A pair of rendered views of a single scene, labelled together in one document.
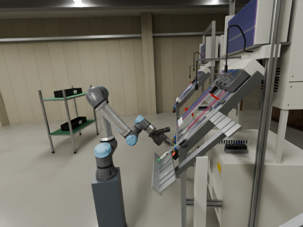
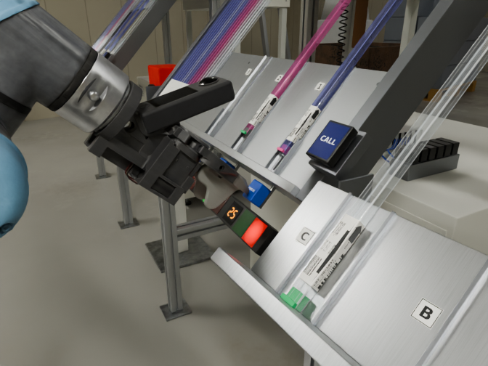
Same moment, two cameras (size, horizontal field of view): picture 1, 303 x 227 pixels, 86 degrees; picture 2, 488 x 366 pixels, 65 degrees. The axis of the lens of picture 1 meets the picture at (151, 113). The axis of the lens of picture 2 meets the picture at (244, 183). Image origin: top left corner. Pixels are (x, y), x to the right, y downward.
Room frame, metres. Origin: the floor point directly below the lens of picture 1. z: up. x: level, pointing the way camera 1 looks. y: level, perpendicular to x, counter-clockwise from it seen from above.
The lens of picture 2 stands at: (0.77, 0.13, 0.92)
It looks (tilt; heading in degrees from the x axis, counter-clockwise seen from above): 22 degrees down; 323
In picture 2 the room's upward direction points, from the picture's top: straight up
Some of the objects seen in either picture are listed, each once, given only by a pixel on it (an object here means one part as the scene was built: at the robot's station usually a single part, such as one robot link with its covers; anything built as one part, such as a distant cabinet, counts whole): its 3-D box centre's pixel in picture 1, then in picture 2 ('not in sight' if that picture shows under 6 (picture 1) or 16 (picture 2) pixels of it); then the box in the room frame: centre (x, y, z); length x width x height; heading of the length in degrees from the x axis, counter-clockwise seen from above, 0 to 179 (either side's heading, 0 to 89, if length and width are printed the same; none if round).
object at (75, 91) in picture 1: (69, 92); not in sight; (3.02, 1.50, 1.01); 0.57 x 0.17 x 0.11; 172
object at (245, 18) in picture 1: (247, 30); not in sight; (1.27, -0.73, 1.52); 0.51 x 0.13 x 0.27; 172
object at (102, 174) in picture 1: (105, 168); not in sight; (1.07, 0.36, 0.60); 0.15 x 0.15 x 0.10
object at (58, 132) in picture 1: (73, 115); not in sight; (3.02, 1.50, 0.55); 0.91 x 0.46 x 1.10; 172
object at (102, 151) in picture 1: (103, 153); not in sight; (1.07, 0.36, 0.72); 0.13 x 0.12 x 0.14; 178
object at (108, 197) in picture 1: (110, 205); not in sight; (1.07, 0.36, 0.28); 0.18 x 0.18 x 0.55; 6
